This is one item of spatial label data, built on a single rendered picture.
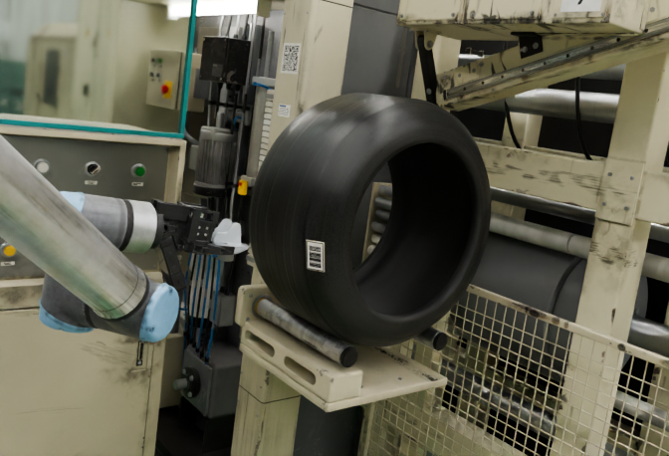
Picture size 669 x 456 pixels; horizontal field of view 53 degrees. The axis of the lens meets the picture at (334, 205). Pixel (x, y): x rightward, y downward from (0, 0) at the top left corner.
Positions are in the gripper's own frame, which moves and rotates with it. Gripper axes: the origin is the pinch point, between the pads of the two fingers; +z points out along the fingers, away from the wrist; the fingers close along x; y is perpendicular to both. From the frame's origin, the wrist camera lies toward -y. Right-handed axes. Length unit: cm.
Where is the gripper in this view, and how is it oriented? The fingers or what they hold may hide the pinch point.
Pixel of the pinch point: (241, 249)
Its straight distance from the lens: 132.9
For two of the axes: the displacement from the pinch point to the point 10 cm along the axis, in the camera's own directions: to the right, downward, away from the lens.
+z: 7.6, 1.3, 6.4
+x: -6.1, -2.0, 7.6
